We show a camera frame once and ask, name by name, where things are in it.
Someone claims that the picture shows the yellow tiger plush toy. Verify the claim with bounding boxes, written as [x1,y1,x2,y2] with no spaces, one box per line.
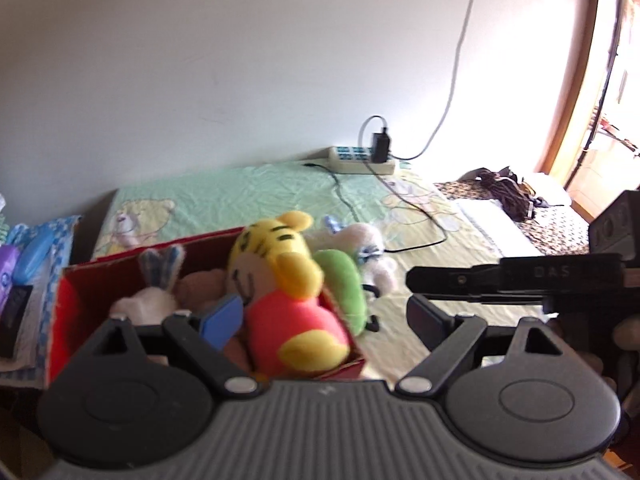
[227,211,353,378]

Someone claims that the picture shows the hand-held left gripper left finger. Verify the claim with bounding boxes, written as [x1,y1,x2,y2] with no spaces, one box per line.
[95,294,261,395]

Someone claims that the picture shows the small white rabbit plush toy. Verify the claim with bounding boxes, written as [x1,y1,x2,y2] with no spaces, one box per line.
[109,244,188,326]

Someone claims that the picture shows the large white rabbit plush toy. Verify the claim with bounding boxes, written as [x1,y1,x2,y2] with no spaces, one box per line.
[307,215,401,296]

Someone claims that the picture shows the blue checkered cloth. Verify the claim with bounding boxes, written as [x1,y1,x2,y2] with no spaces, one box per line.
[0,215,83,386]

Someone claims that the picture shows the blue case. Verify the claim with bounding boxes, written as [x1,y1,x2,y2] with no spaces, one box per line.
[12,232,56,283]

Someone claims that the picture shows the purple packet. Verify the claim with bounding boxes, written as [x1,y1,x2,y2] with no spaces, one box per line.
[0,245,21,316]

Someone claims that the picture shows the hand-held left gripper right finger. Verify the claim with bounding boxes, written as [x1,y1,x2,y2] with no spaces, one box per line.
[395,294,576,395]

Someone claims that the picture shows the green plush toy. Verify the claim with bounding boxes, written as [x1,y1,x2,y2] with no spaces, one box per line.
[314,249,382,337]

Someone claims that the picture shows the dark clothes pile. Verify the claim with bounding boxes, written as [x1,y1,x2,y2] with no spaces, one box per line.
[475,166,538,221]

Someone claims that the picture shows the black charger cable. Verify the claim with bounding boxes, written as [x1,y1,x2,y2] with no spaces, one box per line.
[302,115,448,253]

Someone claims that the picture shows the floral cloth covered side table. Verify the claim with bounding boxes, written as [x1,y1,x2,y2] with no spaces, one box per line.
[435,180,596,256]

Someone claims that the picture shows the black charger adapter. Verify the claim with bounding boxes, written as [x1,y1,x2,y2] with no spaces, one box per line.
[370,127,392,163]

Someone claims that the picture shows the person's right hand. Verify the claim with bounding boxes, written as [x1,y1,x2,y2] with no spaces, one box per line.
[612,317,640,401]

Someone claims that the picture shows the black device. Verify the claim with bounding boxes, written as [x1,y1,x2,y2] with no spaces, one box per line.
[0,285,33,358]

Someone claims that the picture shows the wooden door frame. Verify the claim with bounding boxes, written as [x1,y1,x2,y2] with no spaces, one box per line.
[537,0,626,188]

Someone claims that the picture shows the red cardboard box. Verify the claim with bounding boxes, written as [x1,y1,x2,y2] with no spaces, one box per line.
[47,227,368,386]

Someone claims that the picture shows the brown plush toy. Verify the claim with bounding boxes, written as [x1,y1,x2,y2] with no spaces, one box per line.
[175,269,251,366]

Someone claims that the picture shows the white power strip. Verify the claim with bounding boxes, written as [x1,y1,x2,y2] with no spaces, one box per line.
[327,146,397,176]

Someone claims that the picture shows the white power cable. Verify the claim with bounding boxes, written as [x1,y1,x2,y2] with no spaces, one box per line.
[395,0,483,161]

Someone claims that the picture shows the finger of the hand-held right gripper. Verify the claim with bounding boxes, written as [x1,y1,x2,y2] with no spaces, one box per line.
[406,259,501,305]

